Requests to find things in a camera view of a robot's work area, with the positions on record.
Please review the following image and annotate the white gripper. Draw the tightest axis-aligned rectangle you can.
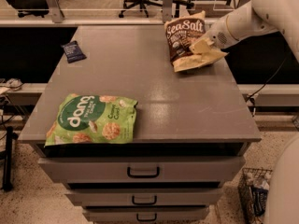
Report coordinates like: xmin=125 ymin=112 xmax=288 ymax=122
xmin=189 ymin=16 xmax=237 ymax=54

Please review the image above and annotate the brown sea salt chip bag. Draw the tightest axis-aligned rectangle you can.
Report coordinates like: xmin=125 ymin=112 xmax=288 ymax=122
xmin=164 ymin=11 xmax=227 ymax=73

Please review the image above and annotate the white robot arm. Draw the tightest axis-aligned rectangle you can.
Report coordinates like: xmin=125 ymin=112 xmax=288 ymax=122
xmin=205 ymin=0 xmax=299 ymax=224

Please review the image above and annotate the blue rxbar blueberry bar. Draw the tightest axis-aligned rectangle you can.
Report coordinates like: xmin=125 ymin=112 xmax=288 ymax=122
xmin=62 ymin=41 xmax=86 ymax=63

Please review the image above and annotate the green dang chips bag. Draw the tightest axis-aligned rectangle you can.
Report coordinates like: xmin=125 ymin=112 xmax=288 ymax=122
xmin=45 ymin=93 xmax=137 ymax=147

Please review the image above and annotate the grey drawer cabinet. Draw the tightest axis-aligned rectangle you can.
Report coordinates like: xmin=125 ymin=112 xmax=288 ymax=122
xmin=20 ymin=25 xmax=260 ymax=224

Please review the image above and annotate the black stand at left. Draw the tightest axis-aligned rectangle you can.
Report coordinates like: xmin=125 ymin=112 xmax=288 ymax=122
xmin=1 ymin=126 xmax=18 ymax=191

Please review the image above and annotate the black cable at right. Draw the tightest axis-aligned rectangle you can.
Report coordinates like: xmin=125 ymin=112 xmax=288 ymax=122
xmin=244 ymin=47 xmax=293 ymax=117

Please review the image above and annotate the top drawer black handle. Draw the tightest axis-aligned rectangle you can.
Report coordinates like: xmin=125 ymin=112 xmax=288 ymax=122
xmin=127 ymin=167 xmax=160 ymax=178

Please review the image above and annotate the drawer black handle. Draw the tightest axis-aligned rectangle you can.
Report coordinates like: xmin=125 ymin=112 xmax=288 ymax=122
xmin=127 ymin=167 xmax=160 ymax=178
xmin=135 ymin=214 xmax=157 ymax=222
xmin=131 ymin=195 xmax=157 ymax=205

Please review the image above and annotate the wire basket of snacks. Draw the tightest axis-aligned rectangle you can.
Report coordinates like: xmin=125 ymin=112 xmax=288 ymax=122
xmin=238 ymin=168 xmax=273 ymax=224

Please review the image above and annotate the middle drawer black handle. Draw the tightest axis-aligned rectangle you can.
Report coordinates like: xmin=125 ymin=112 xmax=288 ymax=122
xmin=131 ymin=195 xmax=157 ymax=205

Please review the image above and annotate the bottom drawer black handle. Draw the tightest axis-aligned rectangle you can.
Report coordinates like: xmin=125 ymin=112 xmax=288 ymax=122
xmin=135 ymin=214 xmax=157 ymax=222

